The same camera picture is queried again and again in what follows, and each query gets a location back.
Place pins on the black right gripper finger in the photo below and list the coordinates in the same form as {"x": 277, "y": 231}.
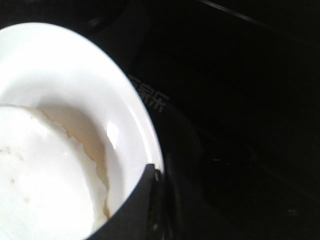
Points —
{"x": 141, "y": 216}

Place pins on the black glass gas hob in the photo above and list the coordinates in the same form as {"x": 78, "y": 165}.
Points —
{"x": 233, "y": 90}

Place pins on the white ceramic plate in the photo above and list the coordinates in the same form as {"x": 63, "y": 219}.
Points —
{"x": 75, "y": 83}

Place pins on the white fried egg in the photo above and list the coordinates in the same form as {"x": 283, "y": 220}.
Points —
{"x": 49, "y": 187}

